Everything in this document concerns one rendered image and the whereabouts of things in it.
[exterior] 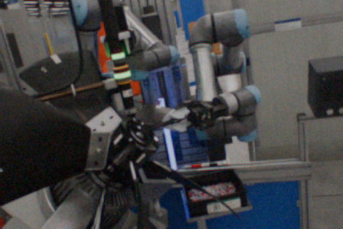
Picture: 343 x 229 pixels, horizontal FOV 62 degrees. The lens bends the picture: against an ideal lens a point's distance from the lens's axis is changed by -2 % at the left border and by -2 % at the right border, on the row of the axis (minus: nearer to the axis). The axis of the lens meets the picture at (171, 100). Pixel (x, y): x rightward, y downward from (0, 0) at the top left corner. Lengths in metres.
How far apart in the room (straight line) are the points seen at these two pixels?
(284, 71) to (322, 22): 0.48
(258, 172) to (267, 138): 1.55
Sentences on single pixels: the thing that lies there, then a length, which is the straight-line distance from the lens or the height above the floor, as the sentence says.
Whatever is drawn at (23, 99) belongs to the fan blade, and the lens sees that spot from 0.62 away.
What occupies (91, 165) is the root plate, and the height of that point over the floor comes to 1.20.
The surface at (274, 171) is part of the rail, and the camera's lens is 1.27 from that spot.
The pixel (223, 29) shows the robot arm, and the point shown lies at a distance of 1.14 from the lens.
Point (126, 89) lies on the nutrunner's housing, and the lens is 0.80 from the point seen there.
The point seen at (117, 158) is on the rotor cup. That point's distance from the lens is 0.72.
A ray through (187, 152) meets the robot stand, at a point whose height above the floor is 0.77.
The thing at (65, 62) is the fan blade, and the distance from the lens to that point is 0.89.
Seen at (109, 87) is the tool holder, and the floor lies 1.34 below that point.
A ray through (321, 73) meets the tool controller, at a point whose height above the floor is 1.22.
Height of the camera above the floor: 1.49
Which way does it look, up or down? 16 degrees down
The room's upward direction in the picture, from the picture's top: 10 degrees counter-clockwise
